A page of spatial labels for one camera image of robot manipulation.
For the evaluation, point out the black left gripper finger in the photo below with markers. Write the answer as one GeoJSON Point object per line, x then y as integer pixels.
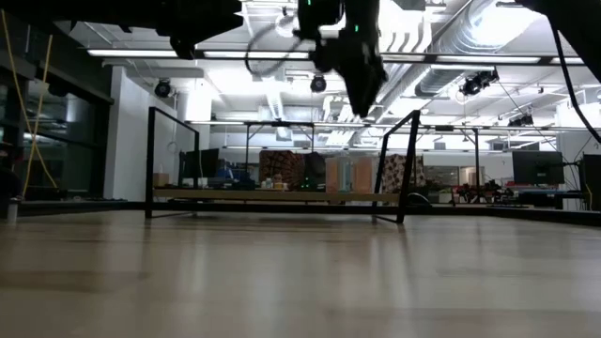
{"type": "Point", "coordinates": [366, 94]}

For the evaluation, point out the pink translucent pill vial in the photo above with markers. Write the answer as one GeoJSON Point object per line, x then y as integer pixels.
{"type": "Point", "coordinates": [332, 174]}
{"type": "Point", "coordinates": [363, 174]}

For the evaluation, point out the blue translucent pill vial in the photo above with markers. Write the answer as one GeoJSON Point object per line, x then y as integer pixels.
{"type": "Point", "coordinates": [346, 174]}

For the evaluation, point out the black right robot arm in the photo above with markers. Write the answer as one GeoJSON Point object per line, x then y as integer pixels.
{"type": "Point", "coordinates": [582, 28]}

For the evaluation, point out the floral print cloth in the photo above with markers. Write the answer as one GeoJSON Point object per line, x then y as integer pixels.
{"type": "Point", "coordinates": [395, 174]}

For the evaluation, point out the grey cloth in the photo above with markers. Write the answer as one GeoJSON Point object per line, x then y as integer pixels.
{"type": "Point", "coordinates": [315, 169]}

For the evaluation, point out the black overhead light bar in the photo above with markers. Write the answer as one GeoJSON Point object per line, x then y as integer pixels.
{"type": "Point", "coordinates": [256, 55]}

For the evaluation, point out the brown patterned cloth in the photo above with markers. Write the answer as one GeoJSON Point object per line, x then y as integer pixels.
{"type": "Point", "coordinates": [282, 166]}

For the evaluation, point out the black monitor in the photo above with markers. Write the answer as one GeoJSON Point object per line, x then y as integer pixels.
{"type": "Point", "coordinates": [592, 180]}
{"type": "Point", "coordinates": [206, 163]}
{"type": "Point", "coordinates": [537, 167]}

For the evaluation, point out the cardboard box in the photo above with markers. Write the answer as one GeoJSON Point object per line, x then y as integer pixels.
{"type": "Point", "coordinates": [160, 179]}

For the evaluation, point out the white cylinder foot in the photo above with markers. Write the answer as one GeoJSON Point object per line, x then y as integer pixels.
{"type": "Point", "coordinates": [12, 211]}

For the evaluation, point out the black ceiling camera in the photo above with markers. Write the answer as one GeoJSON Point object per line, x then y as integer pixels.
{"type": "Point", "coordinates": [479, 82]}
{"type": "Point", "coordinates": [318, 83]}
{"type": "Point", "coordinates": [163, 88]}

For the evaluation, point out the silver ventilation duct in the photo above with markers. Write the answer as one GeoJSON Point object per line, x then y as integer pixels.
{"type": "Point", "coordinates": [441, 80]}

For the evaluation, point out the black metal rig frame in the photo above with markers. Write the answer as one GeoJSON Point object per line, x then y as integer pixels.
{"type": "Point", "coordinates": [282, 123]}

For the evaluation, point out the black aluminium rig frame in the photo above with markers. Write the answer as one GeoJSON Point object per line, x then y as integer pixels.
{"type": "Point", "coordinates": [117, 205]}

